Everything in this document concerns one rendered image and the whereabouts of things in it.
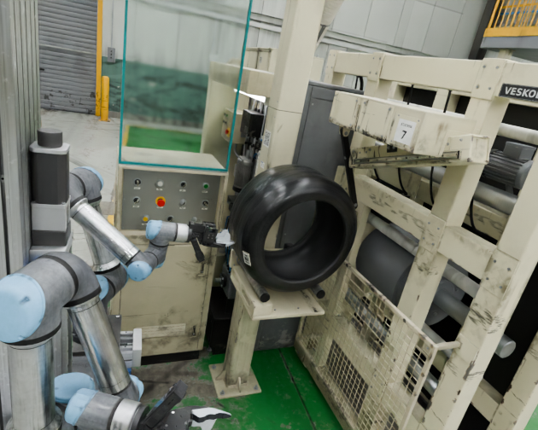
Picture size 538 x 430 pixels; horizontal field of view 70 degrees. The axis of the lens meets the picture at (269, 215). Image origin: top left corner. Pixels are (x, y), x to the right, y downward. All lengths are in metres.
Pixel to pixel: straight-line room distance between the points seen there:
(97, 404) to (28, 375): 0.15
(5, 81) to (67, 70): 9.69
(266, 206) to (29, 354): 0.93
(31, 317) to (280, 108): 1.32
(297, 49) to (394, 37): 10.92
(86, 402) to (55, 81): 10.06
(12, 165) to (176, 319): 1.59
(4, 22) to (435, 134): 1.25
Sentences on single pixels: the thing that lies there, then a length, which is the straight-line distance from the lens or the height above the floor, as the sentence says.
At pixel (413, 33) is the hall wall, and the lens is 13.05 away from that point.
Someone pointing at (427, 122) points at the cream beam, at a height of 1.75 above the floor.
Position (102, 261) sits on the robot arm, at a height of 0.99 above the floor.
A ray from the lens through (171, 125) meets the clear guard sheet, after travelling 1.99.
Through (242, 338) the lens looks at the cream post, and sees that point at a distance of 2.33.
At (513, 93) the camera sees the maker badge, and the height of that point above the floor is 1.89.
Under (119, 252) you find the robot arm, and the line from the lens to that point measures 1.48.
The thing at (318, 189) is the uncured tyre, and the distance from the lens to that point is 1.58.
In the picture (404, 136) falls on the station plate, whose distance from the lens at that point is 1.47.
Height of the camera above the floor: 1.82
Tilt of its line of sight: 20 degrees down
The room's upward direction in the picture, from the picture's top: 11 degrees clockwise
